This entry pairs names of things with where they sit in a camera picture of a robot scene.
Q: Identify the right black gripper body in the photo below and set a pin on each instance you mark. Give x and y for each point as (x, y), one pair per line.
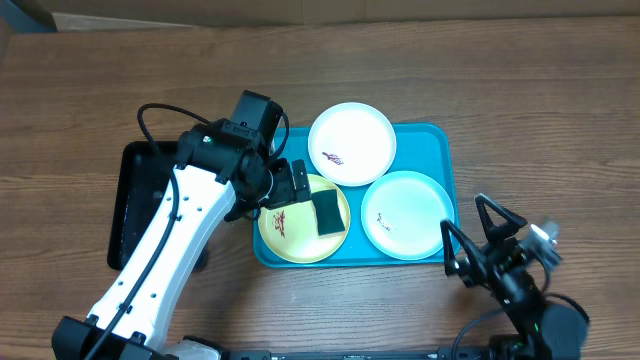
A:
(515, 285)

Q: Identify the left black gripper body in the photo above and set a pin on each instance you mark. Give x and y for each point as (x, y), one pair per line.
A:
(283, 191)

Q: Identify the yellow-green plate with stain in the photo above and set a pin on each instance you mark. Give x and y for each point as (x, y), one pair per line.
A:
(291, 232)

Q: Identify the green and pink sponge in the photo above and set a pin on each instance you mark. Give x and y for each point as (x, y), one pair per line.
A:
(327, 211)

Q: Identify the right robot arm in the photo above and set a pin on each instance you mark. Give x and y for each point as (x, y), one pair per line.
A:
(548, 325)

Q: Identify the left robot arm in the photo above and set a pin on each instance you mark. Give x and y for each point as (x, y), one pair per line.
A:
(221, 171)

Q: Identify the teal plastic serving tray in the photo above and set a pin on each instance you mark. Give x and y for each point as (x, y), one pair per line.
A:
(421, 147)

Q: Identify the black rectangular tray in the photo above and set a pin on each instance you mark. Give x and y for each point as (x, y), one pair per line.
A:
(141, 186)

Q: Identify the white plate with stain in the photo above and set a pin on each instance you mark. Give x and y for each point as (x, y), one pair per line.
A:
(352, 144)

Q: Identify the light blue plate with stain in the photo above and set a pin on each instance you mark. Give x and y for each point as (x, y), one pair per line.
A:
(401, 214)

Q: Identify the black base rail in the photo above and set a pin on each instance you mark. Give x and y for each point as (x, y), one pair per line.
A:
(350, 355)

